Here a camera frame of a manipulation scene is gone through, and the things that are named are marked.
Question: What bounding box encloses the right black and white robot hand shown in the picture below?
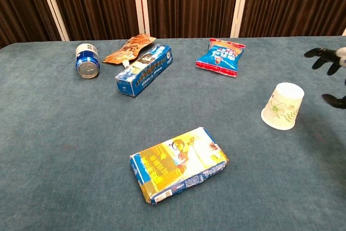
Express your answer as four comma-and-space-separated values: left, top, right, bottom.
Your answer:
304, 47, 346, 110

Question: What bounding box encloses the white paper cup with flowers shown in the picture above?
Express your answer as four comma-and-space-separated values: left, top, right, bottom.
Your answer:
261, 82, 305, 131

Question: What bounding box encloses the blue-grey carpeted table top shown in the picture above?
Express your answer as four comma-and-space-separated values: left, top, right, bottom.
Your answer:
0, 35, 346, 231

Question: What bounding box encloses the dark brown curtain panel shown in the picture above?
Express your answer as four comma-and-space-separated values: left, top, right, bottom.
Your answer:
0, 0, 62, 49
142, 0, 241, 39
45, 0, 140, 41
239, 0, 346, 38

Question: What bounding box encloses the blue and red snack bag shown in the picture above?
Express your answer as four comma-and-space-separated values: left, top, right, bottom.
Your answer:
195, 38, 247, 78

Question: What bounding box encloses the yellow and blue carton box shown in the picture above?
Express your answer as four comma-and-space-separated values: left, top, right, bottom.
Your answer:
129, 127, 229, 205

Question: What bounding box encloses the long blue cookie box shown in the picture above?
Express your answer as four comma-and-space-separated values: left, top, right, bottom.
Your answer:
115, 44, 174, 97

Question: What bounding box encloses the orange spouted drink pouch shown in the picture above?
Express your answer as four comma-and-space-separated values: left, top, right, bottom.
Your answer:
102, 34, 157, 69

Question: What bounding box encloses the blue and white drink can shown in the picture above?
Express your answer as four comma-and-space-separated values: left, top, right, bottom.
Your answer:
75, 43, 101, 79

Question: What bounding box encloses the white partition post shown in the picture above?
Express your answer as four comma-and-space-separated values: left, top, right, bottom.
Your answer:
230, 0, 251, 38
131, 0, 151, 37
36, 0, 70, 42

